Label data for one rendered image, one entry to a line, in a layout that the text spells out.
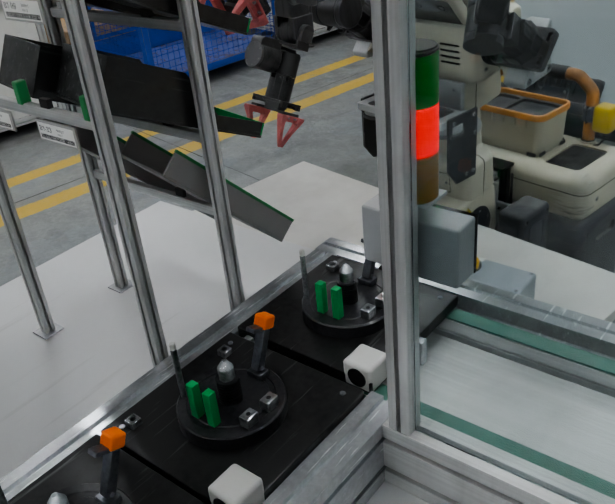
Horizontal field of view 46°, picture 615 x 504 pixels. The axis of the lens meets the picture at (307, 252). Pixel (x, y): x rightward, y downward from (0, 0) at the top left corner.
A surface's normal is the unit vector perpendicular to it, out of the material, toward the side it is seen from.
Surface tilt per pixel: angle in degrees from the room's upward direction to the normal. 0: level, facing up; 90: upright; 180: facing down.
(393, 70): 90
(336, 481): 90
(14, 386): 0
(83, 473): 0
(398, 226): 90
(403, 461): 90
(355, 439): 0
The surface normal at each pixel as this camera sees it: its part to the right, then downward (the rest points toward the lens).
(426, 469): -0.62, 0.45
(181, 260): -0.09, -0.86
